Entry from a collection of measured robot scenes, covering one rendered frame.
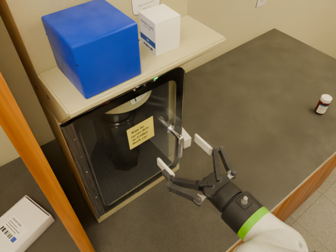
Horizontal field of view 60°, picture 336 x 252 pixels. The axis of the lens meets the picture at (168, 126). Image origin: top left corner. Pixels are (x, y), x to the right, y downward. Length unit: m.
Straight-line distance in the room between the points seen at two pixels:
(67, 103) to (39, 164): 0.12
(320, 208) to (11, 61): 1.97
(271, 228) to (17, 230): 0.69
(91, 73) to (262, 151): 0.83
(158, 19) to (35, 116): 0.74
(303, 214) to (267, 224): 1.49
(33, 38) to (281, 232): 0.59
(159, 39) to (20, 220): 0.70
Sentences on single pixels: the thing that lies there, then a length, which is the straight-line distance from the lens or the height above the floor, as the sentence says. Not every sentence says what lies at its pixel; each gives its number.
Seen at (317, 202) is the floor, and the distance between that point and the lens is 2.26.
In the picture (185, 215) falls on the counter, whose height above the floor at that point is 0.94.
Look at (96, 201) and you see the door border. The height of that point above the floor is 1.08.
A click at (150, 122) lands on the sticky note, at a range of 0.73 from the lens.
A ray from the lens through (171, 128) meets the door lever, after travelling 0.79.
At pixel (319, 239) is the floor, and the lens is 2.14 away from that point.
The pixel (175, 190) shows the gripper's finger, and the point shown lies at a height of 1.15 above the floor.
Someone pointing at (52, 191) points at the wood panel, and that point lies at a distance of 0.58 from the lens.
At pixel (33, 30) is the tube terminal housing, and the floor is 1.58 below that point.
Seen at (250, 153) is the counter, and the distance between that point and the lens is 1.11.
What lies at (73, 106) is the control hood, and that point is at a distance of 0.44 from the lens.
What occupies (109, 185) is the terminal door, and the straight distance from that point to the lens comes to 0.81.
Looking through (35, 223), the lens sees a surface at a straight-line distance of 0.98.
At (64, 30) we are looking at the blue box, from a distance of 0.43.
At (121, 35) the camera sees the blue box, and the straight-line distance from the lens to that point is 0.42.
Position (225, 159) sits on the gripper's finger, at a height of 1.16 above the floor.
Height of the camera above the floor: 1.80
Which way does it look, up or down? 48 degrees down
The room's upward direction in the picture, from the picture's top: straight up
